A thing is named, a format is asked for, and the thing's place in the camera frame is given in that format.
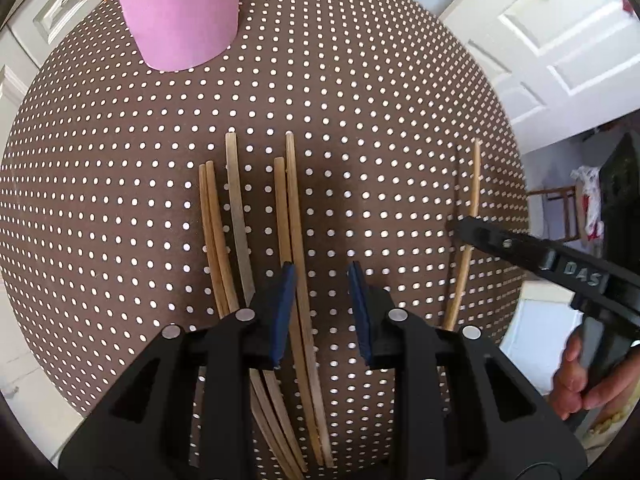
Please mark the person's right hand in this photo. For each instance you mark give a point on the person's right hand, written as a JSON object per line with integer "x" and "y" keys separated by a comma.
{"x": 570, "y": 393}

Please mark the pink cylindrical utensil holder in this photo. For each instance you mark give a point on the pink cylindrical utensil holder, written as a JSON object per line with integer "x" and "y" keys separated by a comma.
{"x": 180, "y": 34}

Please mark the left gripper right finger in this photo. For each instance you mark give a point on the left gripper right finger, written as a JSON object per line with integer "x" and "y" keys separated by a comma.
{"x": 462, "y": 409}

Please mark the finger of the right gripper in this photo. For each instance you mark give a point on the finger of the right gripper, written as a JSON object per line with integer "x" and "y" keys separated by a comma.
{"x": 522, "y": 250}

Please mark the brown polka dot tablecloth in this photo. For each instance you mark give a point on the brown polka dot tablecloth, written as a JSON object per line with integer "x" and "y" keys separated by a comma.
{"x": 101, "y": 228}

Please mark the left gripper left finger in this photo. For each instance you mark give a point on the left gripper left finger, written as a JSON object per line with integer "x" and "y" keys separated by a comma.
{"x": 181, "y": 410}

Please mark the white panel door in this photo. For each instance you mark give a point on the white panel door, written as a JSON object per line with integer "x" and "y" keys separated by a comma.
{"x": 559, "y": 67}

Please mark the cream base kitchen cabinets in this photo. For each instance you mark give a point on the cream base kitchen cabinets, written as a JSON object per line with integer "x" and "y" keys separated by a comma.
{"x": 30, "y": 30}

